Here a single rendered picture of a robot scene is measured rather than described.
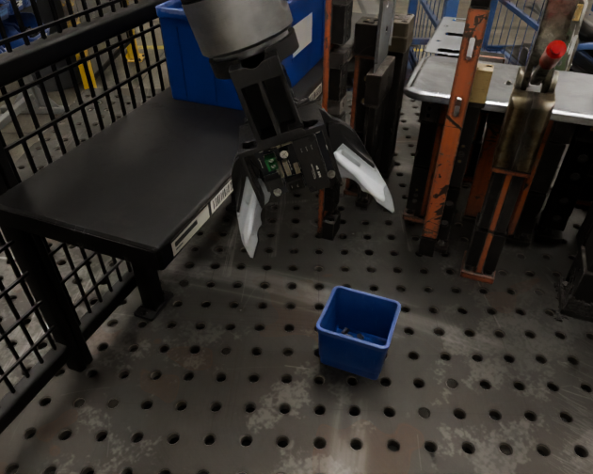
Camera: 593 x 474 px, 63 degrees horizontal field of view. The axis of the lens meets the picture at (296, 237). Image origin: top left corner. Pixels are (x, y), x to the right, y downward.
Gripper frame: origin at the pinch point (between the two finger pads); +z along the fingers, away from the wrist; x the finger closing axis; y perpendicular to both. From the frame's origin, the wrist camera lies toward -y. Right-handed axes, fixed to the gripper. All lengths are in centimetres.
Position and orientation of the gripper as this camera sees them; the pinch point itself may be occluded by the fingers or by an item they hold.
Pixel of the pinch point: (321, 232)
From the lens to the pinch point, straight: 50.3
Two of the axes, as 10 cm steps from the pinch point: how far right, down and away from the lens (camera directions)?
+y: 0.8, 5.4, -8.4
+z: 3.1, 7.8, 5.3
